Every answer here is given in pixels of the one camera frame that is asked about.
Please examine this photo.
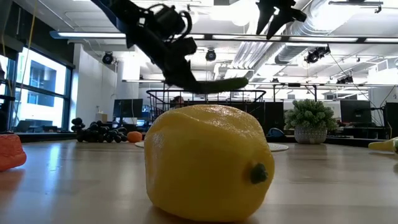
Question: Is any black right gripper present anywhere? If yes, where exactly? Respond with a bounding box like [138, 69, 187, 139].
[256, 0, 307, 40]

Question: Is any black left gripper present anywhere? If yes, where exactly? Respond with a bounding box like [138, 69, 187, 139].
[126, 20, 215, 95]

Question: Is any green cucumber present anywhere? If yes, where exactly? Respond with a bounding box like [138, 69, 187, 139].
[192, 77, 249, 95]

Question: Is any round orange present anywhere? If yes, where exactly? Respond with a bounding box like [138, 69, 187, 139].
[126, 131, 143, 144]

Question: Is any bright yellow lemon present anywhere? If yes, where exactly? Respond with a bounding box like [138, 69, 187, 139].
[144, 104, 276, 222]

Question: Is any dark purple grape bunch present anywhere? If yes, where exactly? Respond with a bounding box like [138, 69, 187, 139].
[70, 117, 128, 144]

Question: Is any yellow banana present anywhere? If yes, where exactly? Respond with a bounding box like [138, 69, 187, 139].
[368, 136, 398, 154]

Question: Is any orange red carrot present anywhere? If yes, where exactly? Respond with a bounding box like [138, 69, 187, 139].
[0, 133, 27, 172]

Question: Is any black computer monitor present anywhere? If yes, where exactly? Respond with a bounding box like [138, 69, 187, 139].
[384, 101, 398, 127]
[112, 98, 144, 119]
[340, 99, 373, 124]

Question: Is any long ceiling light strip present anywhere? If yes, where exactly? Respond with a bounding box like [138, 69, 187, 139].
[49, 30, 127, 40]

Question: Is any potted green plant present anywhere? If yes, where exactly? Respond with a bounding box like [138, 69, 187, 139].
[284, 98, 339, 145]

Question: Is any blue bag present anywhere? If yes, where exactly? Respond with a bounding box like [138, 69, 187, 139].
[266, 127, 285, 140]

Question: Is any white round placemat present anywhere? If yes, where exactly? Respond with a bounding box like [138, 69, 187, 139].
[135, 141, 290, 153]

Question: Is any silver ventilation duct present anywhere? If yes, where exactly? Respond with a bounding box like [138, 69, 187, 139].
[273, 0, 332, 65]

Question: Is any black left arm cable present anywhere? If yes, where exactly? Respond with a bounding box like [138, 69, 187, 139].
[177, 10, 194, 42]

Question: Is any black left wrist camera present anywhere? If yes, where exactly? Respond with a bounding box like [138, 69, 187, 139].
[154, 4, 188, 35]

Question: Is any black aluminium table frame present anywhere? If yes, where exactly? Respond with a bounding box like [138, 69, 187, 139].
[15, 132, 388, 147]

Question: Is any yellow cable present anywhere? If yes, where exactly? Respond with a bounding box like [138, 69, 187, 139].
[25, 0, 39, 80]

